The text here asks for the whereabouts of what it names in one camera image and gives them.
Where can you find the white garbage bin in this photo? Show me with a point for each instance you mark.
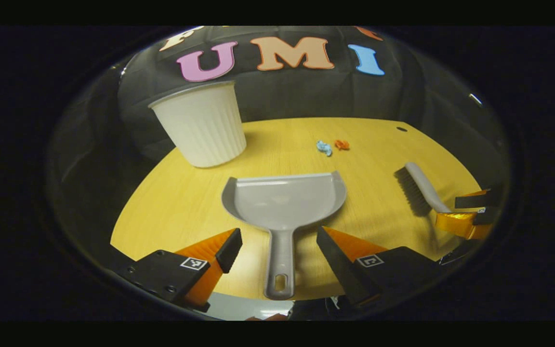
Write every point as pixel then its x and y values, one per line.
pixel 200 127

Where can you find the blue paper scrap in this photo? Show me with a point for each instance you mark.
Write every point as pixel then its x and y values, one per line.
pixel 324 147

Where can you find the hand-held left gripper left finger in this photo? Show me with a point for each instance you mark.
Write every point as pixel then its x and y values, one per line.
pixel 231 248

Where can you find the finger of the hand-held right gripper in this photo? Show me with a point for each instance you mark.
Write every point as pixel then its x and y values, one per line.
pixel 477 201
pixel 460 224

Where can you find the small grey broom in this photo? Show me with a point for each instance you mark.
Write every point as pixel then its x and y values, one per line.
pixel 424 185

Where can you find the black backdrop cloth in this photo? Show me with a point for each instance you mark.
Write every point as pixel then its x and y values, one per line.
pixel 282 91

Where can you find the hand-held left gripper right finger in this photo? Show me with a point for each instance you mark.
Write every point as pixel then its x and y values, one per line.
pixel 337 267

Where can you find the orange paper scrap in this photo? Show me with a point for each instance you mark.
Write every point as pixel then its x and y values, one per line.
pixel 341 144

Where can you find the grey dustpan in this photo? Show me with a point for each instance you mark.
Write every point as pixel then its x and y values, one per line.
pixel 282 202

